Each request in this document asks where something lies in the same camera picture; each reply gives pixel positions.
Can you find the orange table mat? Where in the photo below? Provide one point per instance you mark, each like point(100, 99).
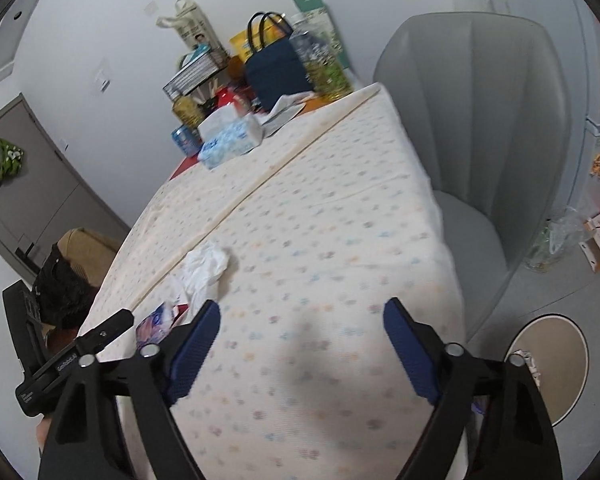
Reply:
point(315, 103)

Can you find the white light switch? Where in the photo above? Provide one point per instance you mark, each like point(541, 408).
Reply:
point(103, 76)

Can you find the large clear tea bottle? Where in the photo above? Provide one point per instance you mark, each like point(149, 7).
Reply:
point(325, 70)

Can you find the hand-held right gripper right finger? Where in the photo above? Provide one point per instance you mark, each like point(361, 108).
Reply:
point(410, 350)

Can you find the green hanging toy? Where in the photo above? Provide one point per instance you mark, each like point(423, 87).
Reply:
point(11, 160)

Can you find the white paper bag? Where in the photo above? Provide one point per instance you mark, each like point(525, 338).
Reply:
point(195, 25)

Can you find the floral patterned tablecloth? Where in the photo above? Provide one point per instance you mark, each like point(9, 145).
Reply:
point(305, 260)

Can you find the purple packet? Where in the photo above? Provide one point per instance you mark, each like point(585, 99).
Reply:
point(155, 322)

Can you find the yellow pouch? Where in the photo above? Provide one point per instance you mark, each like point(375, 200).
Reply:
point(240, 44)

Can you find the blue soda can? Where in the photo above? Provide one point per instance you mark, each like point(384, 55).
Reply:
point(186, 141)

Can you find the brown round object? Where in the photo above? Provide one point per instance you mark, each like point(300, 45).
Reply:
point(236, 67)

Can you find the teal packet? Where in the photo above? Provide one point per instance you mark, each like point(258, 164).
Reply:
point(195, 55)

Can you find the tan fabric chair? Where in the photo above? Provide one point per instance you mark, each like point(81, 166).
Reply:
point(90, 250)

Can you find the red table mat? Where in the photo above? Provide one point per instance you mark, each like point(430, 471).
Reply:
point(182, 167)

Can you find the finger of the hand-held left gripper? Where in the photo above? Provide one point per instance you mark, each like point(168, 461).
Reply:
point(105, 332)
point(22, 320)

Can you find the brown and black bag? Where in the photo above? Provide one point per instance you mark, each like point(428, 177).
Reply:
point(65, 290)

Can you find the clear plastic bag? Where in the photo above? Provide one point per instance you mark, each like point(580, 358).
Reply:
point(555, 242)

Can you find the blue tissue box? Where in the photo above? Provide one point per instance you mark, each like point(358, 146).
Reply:
point(230, 140)

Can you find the grey chair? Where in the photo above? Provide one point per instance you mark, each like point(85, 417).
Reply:
point(480, 135)

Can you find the navy lunch bag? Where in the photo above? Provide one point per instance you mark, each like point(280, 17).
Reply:
point(275, 75)

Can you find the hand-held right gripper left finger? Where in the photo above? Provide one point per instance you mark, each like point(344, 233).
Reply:
point(195, 350)

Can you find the white tissue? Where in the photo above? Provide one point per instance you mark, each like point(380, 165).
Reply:
point(205, 265)

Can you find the grey door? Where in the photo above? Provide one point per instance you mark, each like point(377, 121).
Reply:
point(40, 200)

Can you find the round beige waste bin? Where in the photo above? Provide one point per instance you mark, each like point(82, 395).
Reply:
point(555, 355)

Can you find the white paper napkin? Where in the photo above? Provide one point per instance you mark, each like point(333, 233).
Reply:
point(285, 110)

